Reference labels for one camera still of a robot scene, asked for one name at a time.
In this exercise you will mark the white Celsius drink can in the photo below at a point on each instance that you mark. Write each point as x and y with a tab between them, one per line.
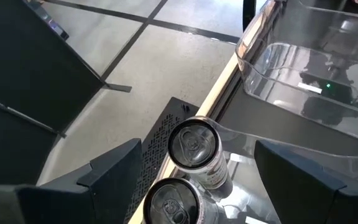
194	146
172	205

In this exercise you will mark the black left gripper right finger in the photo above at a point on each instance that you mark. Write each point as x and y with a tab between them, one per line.
315	199

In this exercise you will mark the black perforated metal box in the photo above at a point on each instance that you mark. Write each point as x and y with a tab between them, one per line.
160	140

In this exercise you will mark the black folding screen panel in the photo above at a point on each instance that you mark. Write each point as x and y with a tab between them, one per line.
26	77

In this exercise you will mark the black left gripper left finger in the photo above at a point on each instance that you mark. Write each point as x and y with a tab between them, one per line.
57	205

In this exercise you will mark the clear plastic storage bin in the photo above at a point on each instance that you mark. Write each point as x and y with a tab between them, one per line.
291	62
242	174

